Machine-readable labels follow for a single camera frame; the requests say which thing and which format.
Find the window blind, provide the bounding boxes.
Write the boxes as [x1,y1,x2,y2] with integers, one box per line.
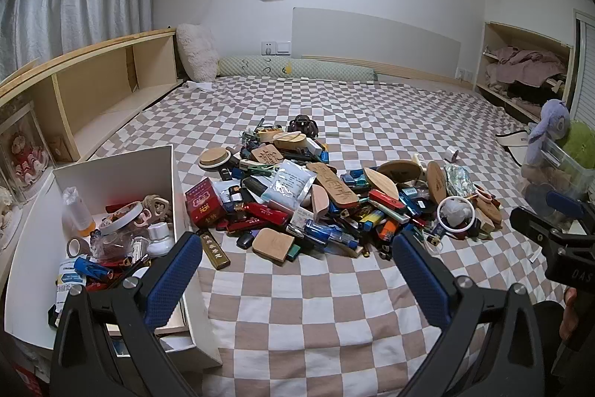
[574,11,595,123]

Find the tan rounded wooden block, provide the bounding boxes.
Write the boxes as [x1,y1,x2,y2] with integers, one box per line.
[252,228,295,262]

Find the white ring with plastic bag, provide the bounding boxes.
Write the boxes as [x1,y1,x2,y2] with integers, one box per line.
[437,195,476,235]

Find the green bolster pillow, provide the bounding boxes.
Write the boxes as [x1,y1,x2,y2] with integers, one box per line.
[217,55,378,81]

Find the white storage box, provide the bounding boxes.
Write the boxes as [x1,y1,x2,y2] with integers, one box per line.
[4,144,223,367]

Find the oval wooden box white strap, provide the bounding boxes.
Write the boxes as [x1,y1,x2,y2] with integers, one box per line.
[272,131,308,153]

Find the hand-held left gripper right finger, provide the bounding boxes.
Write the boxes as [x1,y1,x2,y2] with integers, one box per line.
[392,230,549,397]

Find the keychain bundle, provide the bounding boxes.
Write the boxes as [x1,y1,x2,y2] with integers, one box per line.
[239,122,284,144]

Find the white doll display case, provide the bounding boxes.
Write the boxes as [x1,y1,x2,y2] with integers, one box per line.
[0,185,24,240]

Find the brown half-round wooden comb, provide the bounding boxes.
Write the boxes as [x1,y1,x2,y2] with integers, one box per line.
[377,161,421,184]

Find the checkered blanket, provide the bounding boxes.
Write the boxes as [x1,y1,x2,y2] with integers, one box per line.
[88,74,565,397]

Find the round wooden lid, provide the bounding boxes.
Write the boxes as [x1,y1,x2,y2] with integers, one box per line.
[198,147,233,170]

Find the wooden comb with pink ring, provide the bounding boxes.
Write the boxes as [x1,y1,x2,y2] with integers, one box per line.
[472,192,504,227]

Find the small wooden box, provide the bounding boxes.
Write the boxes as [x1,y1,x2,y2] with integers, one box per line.
[48,135,75,163]

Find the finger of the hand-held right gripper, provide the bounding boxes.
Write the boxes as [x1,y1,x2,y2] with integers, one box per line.
[546,191,585,235]
[510,206,565,246]

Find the wooden rings with rope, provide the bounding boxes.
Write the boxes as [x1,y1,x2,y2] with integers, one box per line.
[135,195,170,225]

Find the brown tape roll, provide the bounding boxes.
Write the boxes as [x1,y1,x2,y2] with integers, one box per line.
[66,237,91,259]

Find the long engraved wooden comb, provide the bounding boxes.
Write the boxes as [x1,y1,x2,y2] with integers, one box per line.
[306,162,360,208]

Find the wooden peg with green clip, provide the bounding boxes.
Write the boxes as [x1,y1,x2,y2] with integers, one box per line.
[239,160,275,175]

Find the white wall switch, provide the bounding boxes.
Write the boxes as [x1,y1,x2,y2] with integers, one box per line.
[259,41,293,56]

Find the person's right hand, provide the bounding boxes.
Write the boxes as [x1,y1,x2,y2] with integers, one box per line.
[561,288,582,341]

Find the shiny green foil packet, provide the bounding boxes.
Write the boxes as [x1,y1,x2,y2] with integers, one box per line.
[444,164,475,193]

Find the grey curtain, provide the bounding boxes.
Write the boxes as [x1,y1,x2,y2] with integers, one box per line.
[0,0,156,81]

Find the grey headboard panel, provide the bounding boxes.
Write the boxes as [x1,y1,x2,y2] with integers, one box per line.
[292,7,461,79]

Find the fluffy white pillow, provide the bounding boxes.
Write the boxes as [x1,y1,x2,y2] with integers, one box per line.
[176,23,219,82]

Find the pink clothes pile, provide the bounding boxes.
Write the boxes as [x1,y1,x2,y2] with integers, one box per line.
[486,46,565,88]

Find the white and blue card packet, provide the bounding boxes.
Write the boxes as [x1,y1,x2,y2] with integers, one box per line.
[56,260,87,300]

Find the clear bottle with orange base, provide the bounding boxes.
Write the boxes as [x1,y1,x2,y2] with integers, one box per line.
[62,188,95,237]

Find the wooden bedside shelf unit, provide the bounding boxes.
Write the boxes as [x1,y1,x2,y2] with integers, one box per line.
[0,29,184,165]

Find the dark brown miniature handbag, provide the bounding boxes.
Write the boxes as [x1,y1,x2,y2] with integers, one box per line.
[287,114,320,136]

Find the white knob jar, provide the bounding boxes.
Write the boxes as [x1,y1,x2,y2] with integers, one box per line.
[146,222,175,258]

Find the green fluffy cushion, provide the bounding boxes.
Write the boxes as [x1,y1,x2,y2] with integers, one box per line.
[560,120,595,170]

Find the clear blue pens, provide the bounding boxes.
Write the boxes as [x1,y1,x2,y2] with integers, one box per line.
[304,222,361,256]

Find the white foil pouch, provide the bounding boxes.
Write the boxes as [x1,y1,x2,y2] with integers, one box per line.
[268,160,317,212]

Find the red doll display case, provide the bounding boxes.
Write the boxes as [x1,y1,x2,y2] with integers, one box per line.
[0,102,52,205]

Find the white visor cap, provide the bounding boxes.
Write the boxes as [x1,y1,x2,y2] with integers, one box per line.
[495,129,531,165]

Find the carved wooden comb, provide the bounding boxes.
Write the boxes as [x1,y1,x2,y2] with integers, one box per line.
[251,144,283,165]

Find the oval wooden brush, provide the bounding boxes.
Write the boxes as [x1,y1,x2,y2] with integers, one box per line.
[426,161,448,205]

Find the pile of assorted lighters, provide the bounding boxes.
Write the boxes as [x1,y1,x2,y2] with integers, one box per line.
[218,164,484,260]

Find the wooden closet shelf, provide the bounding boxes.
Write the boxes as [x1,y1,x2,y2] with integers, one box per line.
[475,21,575,123]

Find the white tape roll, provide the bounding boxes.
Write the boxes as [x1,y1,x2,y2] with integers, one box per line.
[99,201,144,235]

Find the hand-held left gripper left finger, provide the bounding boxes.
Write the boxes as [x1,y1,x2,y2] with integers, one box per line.
[49,231,204,397]

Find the gold bar-shaped item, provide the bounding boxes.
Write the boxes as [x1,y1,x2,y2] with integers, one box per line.
[195,228,232,271]

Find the plain tan wooden comb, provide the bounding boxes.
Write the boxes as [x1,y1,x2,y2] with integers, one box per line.
[311,183,332,221]

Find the purple plush toy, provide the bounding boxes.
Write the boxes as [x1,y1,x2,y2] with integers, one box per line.
[527,99,572,147]

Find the boat-shaped wooden comb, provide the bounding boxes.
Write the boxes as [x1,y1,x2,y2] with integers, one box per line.
[364,167,399,201]

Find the red cigarette box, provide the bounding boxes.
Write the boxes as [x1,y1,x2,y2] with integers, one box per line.
[185,177,225,225]

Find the clear plastic bin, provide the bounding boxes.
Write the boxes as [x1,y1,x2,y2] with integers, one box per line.
[521,139,595,212]

